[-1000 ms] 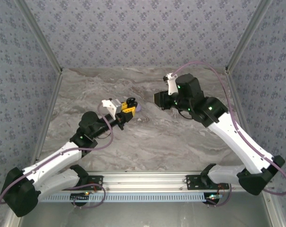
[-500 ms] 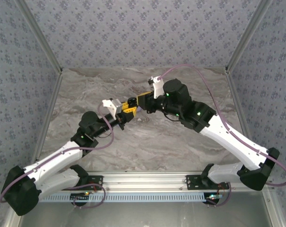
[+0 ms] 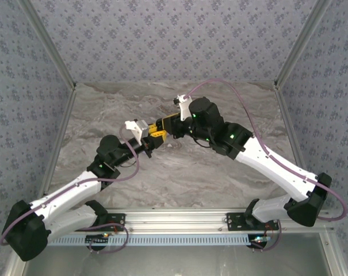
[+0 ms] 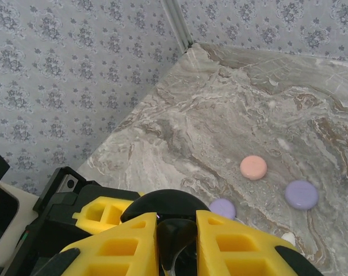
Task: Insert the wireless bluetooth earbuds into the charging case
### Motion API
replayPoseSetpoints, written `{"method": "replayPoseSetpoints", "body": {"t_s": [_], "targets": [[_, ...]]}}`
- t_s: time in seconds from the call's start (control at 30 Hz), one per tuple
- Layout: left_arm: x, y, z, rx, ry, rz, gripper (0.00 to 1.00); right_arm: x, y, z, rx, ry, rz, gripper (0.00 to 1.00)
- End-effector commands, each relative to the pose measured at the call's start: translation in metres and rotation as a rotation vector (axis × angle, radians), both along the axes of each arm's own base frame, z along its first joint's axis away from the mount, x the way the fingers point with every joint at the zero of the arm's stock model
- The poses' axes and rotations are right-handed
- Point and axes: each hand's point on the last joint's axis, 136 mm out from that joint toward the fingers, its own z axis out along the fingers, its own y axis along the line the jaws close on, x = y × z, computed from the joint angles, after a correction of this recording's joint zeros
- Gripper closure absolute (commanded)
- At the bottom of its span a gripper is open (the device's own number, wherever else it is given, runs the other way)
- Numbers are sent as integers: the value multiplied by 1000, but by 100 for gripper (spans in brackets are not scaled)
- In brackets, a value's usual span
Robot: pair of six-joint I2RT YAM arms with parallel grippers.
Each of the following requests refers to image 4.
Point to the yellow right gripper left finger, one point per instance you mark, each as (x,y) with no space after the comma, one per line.
(145,253)

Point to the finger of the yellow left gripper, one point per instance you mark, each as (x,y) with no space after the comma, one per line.
(87,214)

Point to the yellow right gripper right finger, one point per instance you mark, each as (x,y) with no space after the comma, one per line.
(208,258)

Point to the purple round charging case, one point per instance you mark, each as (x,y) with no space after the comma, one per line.
(223,208)
(301,194)

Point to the black round charging case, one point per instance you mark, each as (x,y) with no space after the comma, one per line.
(165,201)

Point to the pink round charging case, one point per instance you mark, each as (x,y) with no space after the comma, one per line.
(253,167)

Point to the aluminium corner post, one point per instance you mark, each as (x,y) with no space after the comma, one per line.
(178,26)

